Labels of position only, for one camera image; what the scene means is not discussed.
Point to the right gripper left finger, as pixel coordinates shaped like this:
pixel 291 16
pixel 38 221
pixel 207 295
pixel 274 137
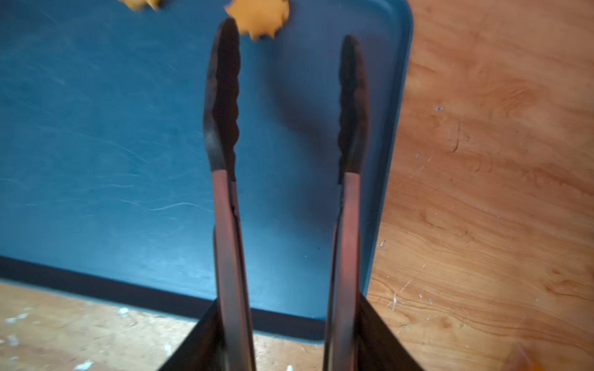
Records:
pixel 201 349

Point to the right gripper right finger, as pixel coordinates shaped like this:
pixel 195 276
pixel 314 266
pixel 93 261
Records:
pixel 377 347

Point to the dark blue tray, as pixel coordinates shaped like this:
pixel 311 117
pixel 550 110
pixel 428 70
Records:
pixel 106 189

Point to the black metal tongs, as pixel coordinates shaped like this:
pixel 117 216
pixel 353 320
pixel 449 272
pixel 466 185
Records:
pixel 221 134

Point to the leaf shaped cookie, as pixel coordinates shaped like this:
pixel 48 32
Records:
pixel 137 5

